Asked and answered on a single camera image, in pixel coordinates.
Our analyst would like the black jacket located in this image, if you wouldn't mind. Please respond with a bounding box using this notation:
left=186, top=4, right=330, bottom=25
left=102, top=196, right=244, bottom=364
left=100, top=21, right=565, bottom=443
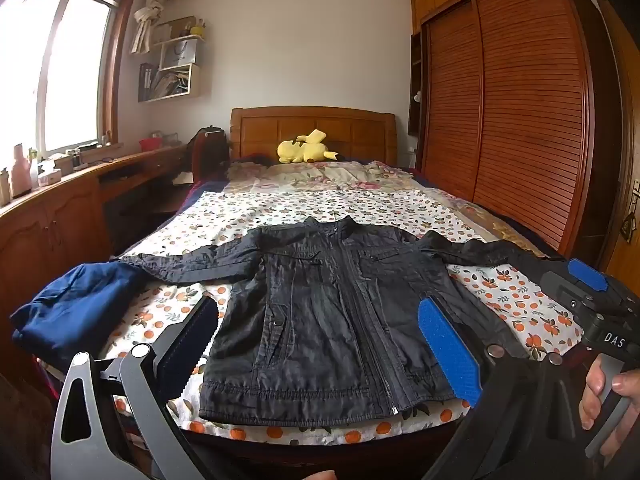
left=112, top=215, right=566, bottom=428

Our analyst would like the floral beige quilt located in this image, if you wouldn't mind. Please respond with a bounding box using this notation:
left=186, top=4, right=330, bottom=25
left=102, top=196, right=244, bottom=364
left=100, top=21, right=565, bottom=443
left=227, top=159, right=418, bottom=192

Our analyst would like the window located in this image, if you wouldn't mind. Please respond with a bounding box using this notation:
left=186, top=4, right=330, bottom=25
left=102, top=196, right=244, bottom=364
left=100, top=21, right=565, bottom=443
left=0, top=0, right=141, bottom=161

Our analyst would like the navy red-edged blanket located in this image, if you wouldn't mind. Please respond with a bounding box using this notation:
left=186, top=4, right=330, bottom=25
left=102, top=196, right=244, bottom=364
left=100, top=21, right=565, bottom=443
left=150, top=170, right=236, bottom=233

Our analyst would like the wooden wall shelf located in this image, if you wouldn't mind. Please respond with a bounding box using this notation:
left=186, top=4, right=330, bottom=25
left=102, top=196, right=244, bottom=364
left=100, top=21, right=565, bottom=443
left=137, top=15, right=208, bottom=103

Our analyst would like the tissue box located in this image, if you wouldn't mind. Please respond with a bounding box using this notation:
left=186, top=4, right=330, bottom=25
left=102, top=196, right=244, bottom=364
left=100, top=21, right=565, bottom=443
left=37, top=160, right=63, bottom=187

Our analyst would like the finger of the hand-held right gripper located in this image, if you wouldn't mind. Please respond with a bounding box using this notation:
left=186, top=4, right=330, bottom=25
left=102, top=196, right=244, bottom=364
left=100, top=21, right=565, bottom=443
left=542, top=258, right=608, bottom=306

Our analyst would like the person's right hand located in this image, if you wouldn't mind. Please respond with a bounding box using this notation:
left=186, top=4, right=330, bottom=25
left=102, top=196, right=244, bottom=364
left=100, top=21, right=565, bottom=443
left=580, top=357, right=640, bottom=456

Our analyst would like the black bag on chair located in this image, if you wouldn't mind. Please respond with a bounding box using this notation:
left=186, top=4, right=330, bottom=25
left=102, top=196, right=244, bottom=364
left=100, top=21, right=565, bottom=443
left=187, top=126, right=229, bottom=182

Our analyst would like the long wooden desk cabinet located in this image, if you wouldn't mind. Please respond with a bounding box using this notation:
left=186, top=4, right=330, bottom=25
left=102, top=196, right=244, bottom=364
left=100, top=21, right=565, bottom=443
left=0, top=142, right=193, bottom=361

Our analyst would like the wooden slatted wardrobe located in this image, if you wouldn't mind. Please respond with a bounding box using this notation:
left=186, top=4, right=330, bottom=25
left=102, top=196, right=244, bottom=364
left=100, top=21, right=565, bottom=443
left=409, top=0, right=597, bottom=261

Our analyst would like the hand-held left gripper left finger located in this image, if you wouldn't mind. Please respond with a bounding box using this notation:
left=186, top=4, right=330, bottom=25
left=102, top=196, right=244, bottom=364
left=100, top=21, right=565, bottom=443
left=50, top=295, right=219, bottom=480

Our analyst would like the orange print bed sheet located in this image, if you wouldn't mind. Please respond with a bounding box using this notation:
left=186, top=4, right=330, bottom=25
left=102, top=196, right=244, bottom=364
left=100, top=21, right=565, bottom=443
left=100, top=160, right=586, bottom=448

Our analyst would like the wooden door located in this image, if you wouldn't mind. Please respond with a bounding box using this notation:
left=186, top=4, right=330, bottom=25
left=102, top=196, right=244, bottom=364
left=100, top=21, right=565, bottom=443
left=594, top=0, right=640, bottom=293

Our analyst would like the wooden headboard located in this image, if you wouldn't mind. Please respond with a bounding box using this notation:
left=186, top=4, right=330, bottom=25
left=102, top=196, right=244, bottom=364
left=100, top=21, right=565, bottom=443
left=230, top=106, right=398, bottom=167

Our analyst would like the pink bottle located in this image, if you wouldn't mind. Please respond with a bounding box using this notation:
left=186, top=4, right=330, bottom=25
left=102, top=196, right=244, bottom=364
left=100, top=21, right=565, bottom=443
left=10, top=143, right=34, bottom=199

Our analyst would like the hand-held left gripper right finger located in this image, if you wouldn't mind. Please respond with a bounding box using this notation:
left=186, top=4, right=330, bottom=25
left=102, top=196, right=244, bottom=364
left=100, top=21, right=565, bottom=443
left=416, top=297, right=596, bottom=480

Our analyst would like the navy blue folded garment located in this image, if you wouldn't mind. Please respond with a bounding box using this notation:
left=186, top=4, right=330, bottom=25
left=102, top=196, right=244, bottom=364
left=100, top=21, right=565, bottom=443
left=10, top=262, right=151, bottom=371

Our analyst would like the yellow plush toy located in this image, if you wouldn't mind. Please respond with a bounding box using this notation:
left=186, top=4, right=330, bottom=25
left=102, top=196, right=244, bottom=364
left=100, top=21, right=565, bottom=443
left=277, top=130, right=343, bottom=164

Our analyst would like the metal door handle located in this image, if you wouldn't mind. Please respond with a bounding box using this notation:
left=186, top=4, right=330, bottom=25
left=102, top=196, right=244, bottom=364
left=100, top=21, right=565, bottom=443
left=620, top=179, right=640, bottom=241

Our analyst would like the tied beige curtain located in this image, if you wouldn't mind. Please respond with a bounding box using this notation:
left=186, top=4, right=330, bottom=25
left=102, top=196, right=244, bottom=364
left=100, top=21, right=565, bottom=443
left=131, top=0, right=179, bottom=56

